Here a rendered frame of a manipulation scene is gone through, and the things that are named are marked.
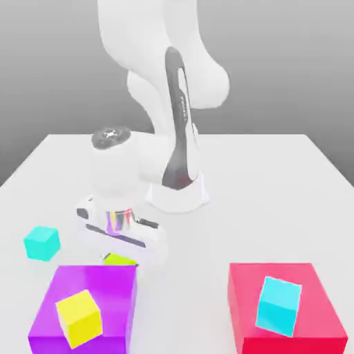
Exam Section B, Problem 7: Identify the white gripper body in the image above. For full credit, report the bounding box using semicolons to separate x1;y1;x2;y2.
77;217;169;267

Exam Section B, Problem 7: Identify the small lime green cube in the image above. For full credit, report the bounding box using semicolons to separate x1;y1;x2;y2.
103;252;138;267

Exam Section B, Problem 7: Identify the small cyan cube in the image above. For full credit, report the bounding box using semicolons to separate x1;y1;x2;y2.
254;275;303;339
23;225;62;263

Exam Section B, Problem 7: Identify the large purple box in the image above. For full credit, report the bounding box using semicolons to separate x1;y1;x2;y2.
27;264;138;354

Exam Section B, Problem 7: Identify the large red box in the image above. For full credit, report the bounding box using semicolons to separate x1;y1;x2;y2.
227;262;349;354

